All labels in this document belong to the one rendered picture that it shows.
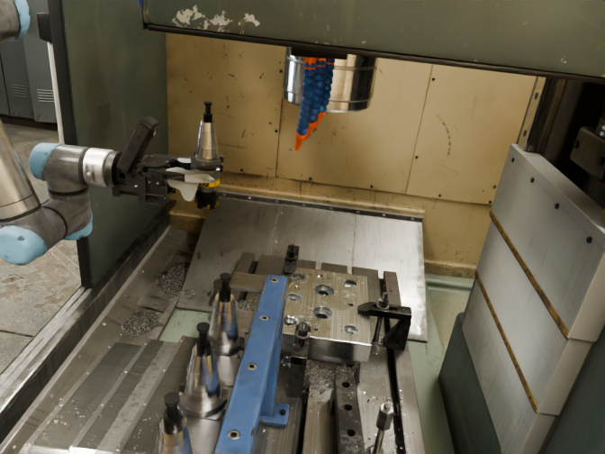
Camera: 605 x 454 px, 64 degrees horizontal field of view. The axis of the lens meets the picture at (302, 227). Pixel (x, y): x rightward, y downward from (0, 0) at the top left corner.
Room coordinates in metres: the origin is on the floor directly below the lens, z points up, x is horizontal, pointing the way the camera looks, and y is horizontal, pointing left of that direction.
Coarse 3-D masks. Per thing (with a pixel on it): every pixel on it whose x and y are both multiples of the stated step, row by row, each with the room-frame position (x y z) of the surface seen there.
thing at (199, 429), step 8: (184, 416) 0.41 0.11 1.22; (192, 424) 0.40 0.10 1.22; (200, 424) 0.40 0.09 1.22; (208, 424) 0.41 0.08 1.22; (216, 424) 0.41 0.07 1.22; (192, 432) 0.39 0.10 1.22; (200, 432) 0.39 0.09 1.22; (208, 432) 0.39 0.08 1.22; (216, 432) 0.40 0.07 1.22; (192, 440) 0.38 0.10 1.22; (200, 440) 0.38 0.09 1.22; (208, 440) 0.38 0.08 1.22; (216, 440) 0.38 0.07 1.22; (200, 448) 0.37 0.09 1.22; (208, 448) 0.37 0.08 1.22
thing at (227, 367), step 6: (216, 360) 0.51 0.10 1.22; (222, 360) 0.51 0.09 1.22; (228, 360) 0.52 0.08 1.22; (234, 360) 0.52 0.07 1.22; (240, 360) 0.52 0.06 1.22; (222, 366) 0.50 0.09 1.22; (228, 366) 0.51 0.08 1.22; (234, 366) 0.51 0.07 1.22; (222, 372) 0.49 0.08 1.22; (228, 372) 0.49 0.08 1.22; (234, 372) 0.49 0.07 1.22; (222, 378) 0.48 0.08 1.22; (228, 378) 0.48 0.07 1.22; (234, 378) 0.48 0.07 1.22; (228, 384) 0.47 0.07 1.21
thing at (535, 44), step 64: (192, 0) 0.56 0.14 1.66; (256, 0) 0.56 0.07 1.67; (320, 0) 0.56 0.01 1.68; (384, 0) 0.55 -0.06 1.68; (448, 0) 0.55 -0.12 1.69; (512, 0) 0.55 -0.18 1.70; (576, 0) 0.55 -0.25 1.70; (448, 64) 0.55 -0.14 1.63; (512, 64) 0.55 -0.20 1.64; (576, 64) 0.54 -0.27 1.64
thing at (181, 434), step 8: (160, 424) 0.33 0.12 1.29; (184, 424) 0.34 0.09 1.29; (160, 432) 0.33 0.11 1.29; (168, 432) 0.33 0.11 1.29; (176, 432) 0.33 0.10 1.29; (184, 432) 0.33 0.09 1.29; (160, 440) 0.32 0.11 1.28; (168, 440) 0.32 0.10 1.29; (176, 440) 0.32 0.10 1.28; (184, 440) 0.33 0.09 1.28; (160, 448) 0.32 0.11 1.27; (168, 448) 0.32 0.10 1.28; (176, 448) 0.32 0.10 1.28; (184, 448) 0.33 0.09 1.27
